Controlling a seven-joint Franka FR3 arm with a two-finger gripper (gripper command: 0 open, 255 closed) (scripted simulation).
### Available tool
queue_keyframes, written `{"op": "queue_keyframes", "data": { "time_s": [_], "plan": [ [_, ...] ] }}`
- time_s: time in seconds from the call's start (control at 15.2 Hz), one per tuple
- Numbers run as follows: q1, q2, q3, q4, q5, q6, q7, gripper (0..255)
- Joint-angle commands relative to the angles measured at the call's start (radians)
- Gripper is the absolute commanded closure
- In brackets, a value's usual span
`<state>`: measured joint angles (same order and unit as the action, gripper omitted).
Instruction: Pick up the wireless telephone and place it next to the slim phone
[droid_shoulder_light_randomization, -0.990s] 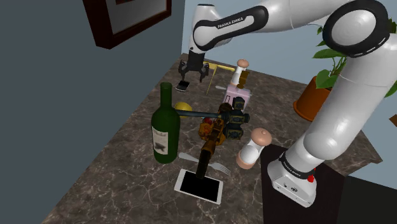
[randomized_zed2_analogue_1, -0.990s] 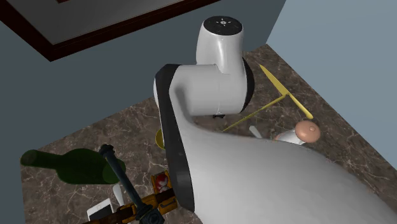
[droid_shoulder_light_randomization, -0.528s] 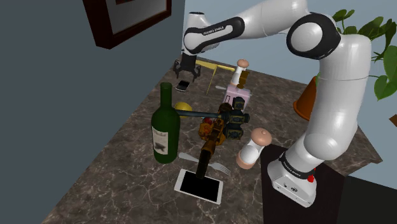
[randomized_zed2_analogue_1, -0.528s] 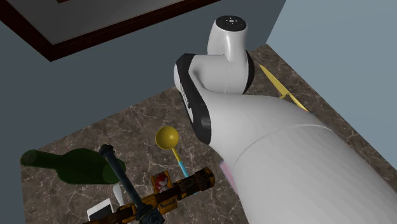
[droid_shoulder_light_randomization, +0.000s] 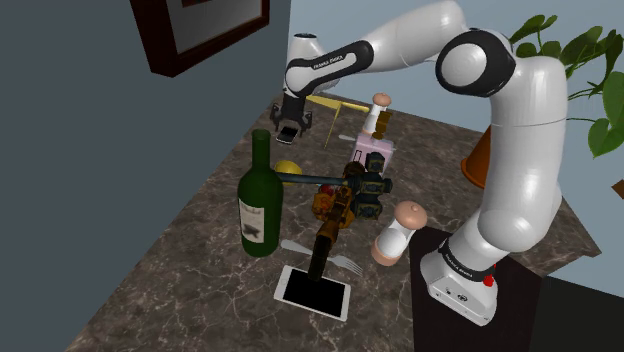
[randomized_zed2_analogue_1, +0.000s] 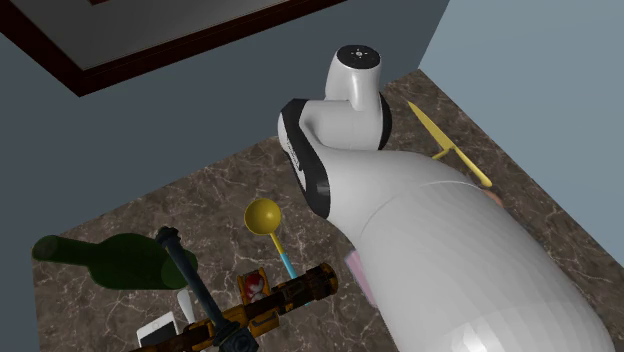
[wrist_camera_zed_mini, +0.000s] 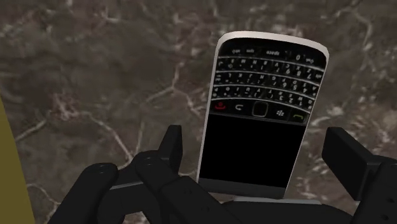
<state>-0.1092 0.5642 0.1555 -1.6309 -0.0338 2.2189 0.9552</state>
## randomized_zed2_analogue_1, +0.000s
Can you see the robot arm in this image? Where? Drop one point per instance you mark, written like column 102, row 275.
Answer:
column 438, row 244

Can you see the pink flat object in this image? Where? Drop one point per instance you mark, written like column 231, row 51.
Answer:
column 362, row 279

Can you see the small orange picture box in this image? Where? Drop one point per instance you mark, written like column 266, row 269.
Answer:
column 253, row 286

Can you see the yellow knife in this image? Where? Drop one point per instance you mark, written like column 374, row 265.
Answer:
column 441, row 139

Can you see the orange and black toy blaster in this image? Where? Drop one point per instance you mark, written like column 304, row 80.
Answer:
column 273, row 304

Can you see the white small utensil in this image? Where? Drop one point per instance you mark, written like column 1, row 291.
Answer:
column 186, row 303

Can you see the orange round object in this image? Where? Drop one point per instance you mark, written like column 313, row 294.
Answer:
column 494, row 198

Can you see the dark green glass bottle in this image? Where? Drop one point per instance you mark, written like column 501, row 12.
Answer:
column 122, row 261

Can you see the white smartphone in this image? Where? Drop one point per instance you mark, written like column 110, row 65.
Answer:
column 155, row 333

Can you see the dark framed wall picture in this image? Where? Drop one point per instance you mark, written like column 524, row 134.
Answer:
column 146, row 29

